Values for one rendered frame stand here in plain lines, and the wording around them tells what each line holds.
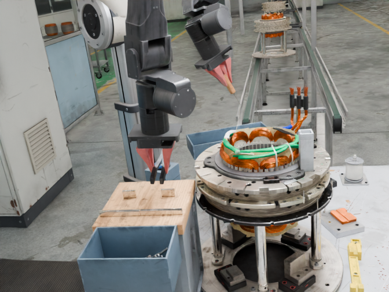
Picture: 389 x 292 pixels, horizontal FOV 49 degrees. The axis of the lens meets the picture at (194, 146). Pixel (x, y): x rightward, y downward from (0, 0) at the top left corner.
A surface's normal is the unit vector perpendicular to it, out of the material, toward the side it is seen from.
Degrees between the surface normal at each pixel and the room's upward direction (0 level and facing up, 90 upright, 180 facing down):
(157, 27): 100
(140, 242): 90
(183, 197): 0
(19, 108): 90
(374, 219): 0
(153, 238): 90
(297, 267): 90
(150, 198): 0
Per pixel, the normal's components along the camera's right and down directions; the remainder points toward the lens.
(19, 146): 0.98, -0.04
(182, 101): 0.69, 0.29
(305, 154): -0.08, 0.37
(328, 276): -0.11, -0.92
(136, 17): -0.67, 0.14
